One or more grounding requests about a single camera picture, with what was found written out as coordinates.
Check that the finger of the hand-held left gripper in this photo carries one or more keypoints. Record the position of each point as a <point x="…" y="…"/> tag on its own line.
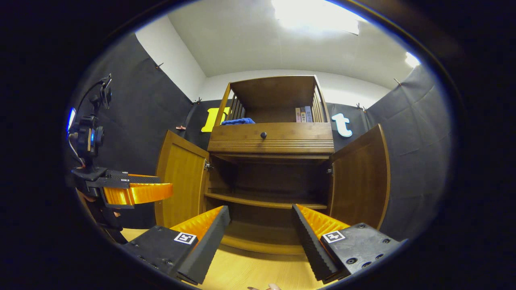
<point x="141" y="193"/>
<point x="129" y="180"/>

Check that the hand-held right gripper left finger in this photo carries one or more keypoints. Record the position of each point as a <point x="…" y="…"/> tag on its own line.
<point x="211" y="241"/>

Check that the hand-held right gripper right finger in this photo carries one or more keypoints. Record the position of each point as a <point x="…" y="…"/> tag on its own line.
<point x="308" y="241"/>

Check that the wooden cabinet door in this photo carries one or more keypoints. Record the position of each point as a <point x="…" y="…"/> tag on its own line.
<point x="181" y="185"/>
<point x="358" y="181"/>

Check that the wooden double-door shoe cabinet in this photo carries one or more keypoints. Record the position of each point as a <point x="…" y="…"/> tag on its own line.
<point x="270" y="141"/>

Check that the metal door hinge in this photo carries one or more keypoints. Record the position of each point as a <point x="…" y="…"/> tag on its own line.
<point x="208" y="164"/>
<point x="330" y="168"/>

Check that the wooden inner shelf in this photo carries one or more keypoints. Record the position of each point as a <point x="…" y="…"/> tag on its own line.
<point x="262" y="199"/>

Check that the wooden drawer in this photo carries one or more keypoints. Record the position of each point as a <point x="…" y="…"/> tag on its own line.
<point x="242" y="135"/>

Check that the blue cloth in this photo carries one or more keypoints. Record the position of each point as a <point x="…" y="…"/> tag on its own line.
<point x="238" y="121"/>

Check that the small ceiling light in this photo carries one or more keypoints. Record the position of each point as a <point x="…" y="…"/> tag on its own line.
<point x="412" y="59"/>

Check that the large ceiling light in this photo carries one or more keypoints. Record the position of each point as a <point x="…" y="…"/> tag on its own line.
<point x="314" y="14"/>

